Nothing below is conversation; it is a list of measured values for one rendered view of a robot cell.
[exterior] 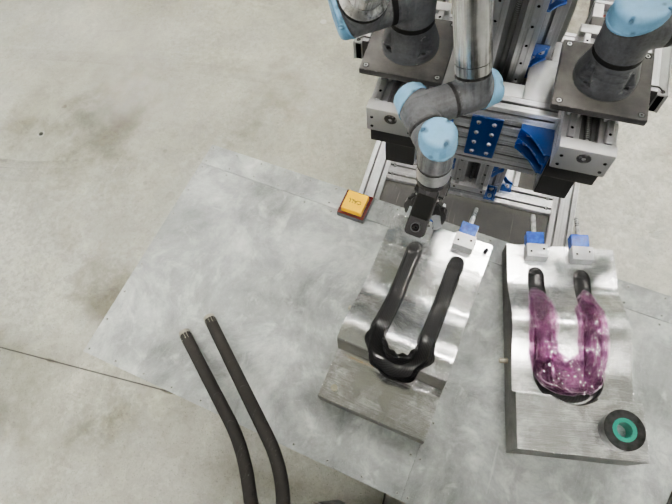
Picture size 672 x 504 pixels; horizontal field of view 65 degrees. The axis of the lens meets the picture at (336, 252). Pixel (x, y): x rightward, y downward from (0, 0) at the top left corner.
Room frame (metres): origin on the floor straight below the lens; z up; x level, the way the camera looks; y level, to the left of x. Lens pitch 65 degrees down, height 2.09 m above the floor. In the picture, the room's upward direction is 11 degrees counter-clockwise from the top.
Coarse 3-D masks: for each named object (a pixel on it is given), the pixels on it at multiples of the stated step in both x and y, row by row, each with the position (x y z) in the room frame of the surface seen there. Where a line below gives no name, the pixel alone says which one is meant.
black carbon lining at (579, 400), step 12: (528, 276) 0.42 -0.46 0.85; (540, 276) 0.41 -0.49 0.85; (576, 276) 0.40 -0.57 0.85; (588, 276) 0.39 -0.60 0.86; (540, 288) 0.38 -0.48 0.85; (576, 288) 0.37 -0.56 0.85; (588, 288) 0.36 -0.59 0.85; (540, 384) 0.16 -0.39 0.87; (564, 396) 0.12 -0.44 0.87; (576, 396) 0.12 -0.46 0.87; (588, 396) 0.11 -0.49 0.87
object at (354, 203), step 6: (348, 192) 0.77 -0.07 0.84; (354, 192) 0.76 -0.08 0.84; (348, 198) 0.75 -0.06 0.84; (354, 198) 0.74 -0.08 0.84; (360, 198) 0.74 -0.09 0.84; (366, 198) 0.74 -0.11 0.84; (342, 204) 0.73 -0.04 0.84; (348, 204) 0.73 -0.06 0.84; (354, 204) 0.72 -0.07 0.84; (360, 204) 0.72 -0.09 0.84; (366, 204) 0.72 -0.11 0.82; (342, 210) 0.72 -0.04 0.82; (348, 210) 0.71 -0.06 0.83; (354, 210) 0.70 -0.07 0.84; (360, 210) 0.70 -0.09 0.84; (360, 216) 0.69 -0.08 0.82
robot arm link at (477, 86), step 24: (456, 0) 0.78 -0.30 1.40; (480, 0) 0.76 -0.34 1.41; (456, 24) 0.76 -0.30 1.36; (480, 24) 0.74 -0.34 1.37; (456, 48) 0.75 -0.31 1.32; (480, 48) 0.73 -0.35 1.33; (456, 72) 0.73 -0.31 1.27; (480, 72) 0.71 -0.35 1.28; (456, 96) 0.69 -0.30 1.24; (480, 96) 0.69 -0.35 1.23
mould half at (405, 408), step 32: (384, 256) 0.53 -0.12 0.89; (448, 256) 0.50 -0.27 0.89; (480, 256) 0.48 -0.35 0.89; (384, 288) 0.45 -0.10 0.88; (416, 288) 0.43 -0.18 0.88; (352, 320) 0.37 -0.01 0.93; (416, 320) 0.35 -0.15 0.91; (448, 320) 0.34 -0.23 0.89; (352, 352) 0.31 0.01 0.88; (448, 352) 0.25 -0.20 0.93; (352, 384) 0.24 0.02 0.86; (384, 384) 0.23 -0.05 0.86; (416, 384) 0.21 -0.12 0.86; (384, 416) 0.16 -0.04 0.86; (416, 416) 0.14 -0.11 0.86
